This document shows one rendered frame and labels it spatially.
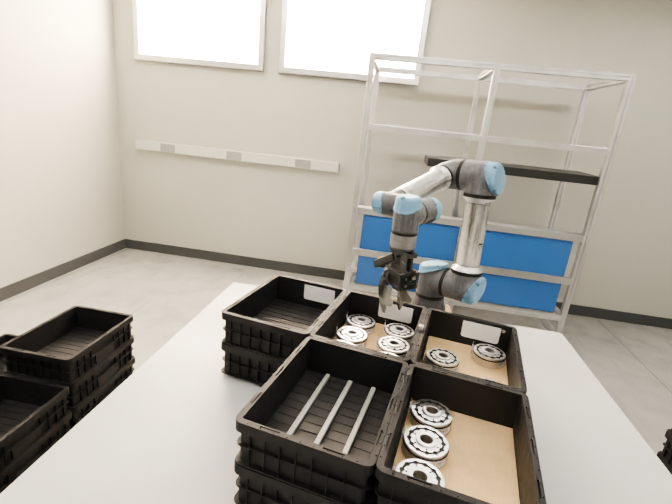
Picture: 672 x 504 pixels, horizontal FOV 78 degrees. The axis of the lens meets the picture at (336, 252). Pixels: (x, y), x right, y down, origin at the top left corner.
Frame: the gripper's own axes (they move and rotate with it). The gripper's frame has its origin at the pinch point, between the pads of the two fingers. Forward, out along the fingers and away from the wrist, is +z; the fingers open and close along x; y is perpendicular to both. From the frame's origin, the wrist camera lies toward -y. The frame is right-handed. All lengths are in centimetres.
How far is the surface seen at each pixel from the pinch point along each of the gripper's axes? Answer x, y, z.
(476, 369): 23.5, 17.1, 17.5
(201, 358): -52, -34, 28
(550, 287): 205, -85, 55
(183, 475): -64, 15, 28
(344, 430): -28.7, 26.9, 16.0
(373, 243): 96, -162, 37
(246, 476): -53, 29, 18
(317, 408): -31.7, 17.5, 15.9
